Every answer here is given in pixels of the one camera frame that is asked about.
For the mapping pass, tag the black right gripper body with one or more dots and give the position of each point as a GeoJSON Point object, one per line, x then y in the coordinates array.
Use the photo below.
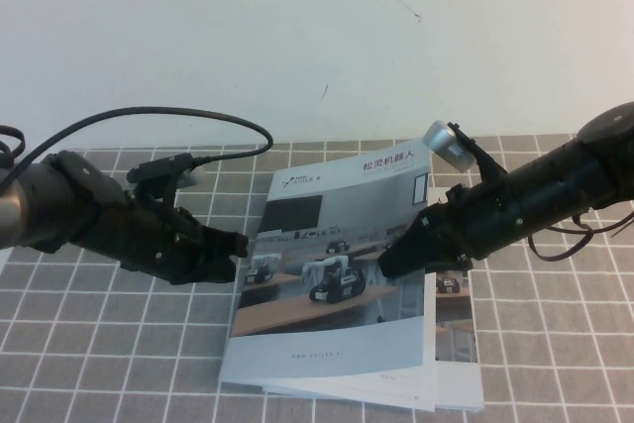
{"type": "Point", "coordinates": [475, 220]}

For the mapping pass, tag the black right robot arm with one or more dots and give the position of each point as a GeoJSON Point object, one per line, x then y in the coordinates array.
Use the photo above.
{"type": "Point", "coordinates": [569, 180]}

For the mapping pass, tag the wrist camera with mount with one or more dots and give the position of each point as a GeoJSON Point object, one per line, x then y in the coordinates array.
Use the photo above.
{"type": "Point", "coordinates": [446, 143]}
{"type": "Point", "coordinates": [158, 165]}

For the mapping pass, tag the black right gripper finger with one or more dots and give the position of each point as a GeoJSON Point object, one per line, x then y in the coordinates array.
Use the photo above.
{"type": "Point", "coordinates": [413, 242]}
{"type": "Point", "coordinates": [421, 264]}

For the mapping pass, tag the grey white-grid tablecloth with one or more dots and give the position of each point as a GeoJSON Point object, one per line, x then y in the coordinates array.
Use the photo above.
{"type": "Point", "coordinates": [99, 344]}

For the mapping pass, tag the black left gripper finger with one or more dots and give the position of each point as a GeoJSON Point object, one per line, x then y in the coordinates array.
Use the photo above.
{"type": "Point", "coordinates": [218, 270]}
{"type": "Point", "coordinates": [225, 243]}

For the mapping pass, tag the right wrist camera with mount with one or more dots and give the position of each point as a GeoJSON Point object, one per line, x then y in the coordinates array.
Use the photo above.
{"type": "Point", "coordinates": [446, 143]}

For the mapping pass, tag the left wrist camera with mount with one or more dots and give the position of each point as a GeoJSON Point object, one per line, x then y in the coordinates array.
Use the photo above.
{"type": "Point", "coordinates": [158, 165]}

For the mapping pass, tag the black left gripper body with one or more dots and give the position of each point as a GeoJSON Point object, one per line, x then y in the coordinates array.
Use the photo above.
{"type": "Point", "coordinates": [148, 240]}

